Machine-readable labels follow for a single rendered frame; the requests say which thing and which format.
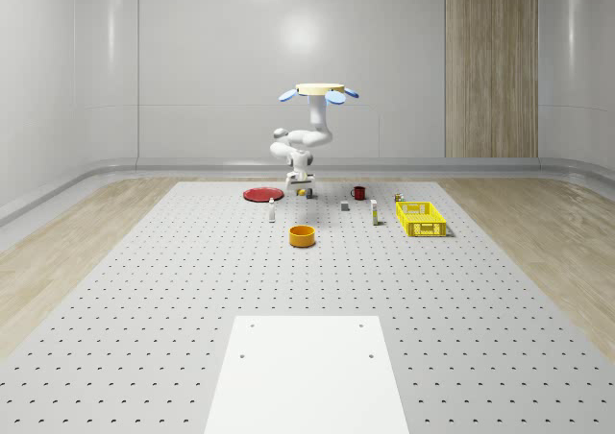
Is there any yellow bowl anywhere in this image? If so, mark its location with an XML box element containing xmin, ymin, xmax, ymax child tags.
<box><xmin>288</xmin><ymin>225</ymin><xmax>317</xmax><ymax>250</ymax></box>

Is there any white board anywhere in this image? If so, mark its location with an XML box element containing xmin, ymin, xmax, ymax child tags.
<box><xmin>203</xmin><ymin>314</ymin><xmax>411</xmax><ymax>434</ymax></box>

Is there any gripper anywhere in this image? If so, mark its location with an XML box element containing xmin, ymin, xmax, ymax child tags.
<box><xmin>284</xmin><ymin>170</ymin><xmax>317</xmax><ymax>191</ymax></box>

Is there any yellow basket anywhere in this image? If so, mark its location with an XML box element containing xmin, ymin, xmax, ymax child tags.
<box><xmin>394</xmin><ymin>200</ymin><xmax>448</xmax><ymax>238</ymax></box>

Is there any red plate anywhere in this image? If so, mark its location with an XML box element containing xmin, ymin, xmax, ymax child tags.
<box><xmin>242</xmin><ymin>185</ymin><xmax>286</xmax><ymax>204</ymax></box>

